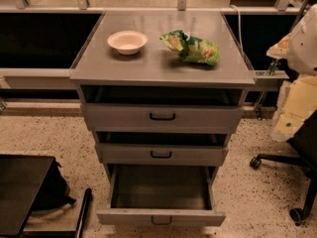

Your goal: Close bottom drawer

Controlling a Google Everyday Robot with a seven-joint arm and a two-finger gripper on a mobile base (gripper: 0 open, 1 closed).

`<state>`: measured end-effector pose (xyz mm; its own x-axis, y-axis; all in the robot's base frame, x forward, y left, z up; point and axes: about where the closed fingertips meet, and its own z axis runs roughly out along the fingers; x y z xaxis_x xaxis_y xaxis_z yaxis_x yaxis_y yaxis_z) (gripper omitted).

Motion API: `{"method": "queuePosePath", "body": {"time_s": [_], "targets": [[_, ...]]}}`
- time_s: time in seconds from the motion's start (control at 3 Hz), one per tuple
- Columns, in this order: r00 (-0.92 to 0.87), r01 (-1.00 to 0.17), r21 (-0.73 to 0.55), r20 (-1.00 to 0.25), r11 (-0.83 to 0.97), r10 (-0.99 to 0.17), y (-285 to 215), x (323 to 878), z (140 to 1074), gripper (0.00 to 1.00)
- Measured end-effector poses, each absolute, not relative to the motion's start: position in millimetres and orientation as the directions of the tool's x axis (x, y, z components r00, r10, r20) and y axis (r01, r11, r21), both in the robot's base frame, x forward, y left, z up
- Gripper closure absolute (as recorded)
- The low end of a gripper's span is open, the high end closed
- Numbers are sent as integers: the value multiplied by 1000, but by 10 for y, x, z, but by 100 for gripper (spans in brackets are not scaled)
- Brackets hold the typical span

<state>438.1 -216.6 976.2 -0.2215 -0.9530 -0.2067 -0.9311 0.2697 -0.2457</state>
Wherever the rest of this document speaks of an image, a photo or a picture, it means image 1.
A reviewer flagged grey bottom drawer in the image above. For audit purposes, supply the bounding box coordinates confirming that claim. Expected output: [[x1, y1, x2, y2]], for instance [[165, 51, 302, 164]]
[[97, 165, 226, 226]]

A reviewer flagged grey drawer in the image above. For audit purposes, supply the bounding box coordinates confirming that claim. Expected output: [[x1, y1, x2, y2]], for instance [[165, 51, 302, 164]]
[[81, 103, 243, 134], [97, 165, 226, 226], [96, 144, 228, 167]]

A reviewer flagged grey drawer cabinet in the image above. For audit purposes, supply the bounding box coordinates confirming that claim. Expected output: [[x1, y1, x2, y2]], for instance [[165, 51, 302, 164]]
[[68, 9, 257, 180]]

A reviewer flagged grey top drawer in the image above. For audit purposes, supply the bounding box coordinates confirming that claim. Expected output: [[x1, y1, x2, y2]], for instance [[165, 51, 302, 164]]
[[81, 103, 243, 134]]

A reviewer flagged grey middle drawer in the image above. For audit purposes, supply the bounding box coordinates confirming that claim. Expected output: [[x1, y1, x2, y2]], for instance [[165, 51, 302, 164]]
[[96, 144, 228, 167]]

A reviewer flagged green chip bag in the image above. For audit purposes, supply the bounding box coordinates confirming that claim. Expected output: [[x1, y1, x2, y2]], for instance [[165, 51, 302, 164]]
[[159, 30, 220, 65]]

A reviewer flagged white bowl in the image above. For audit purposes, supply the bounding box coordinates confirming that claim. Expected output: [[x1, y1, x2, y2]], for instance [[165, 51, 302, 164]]
[[107, 31, 148, 56]]

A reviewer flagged dark backpack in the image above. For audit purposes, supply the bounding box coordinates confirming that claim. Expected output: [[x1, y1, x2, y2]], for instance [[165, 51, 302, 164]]
[[32, 161, 76, 211]]

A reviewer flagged black office chair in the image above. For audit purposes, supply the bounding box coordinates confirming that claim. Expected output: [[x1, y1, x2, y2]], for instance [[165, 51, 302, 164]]
[[250, 111, 317, 226]]

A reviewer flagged metal diagonal rod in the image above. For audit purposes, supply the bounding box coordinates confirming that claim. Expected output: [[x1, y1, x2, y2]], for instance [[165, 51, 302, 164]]
[[254, 0, 308, 119]]

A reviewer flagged white cable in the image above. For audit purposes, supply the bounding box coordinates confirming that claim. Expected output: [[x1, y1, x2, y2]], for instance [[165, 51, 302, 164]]
[[229, 4, 246, 58]]

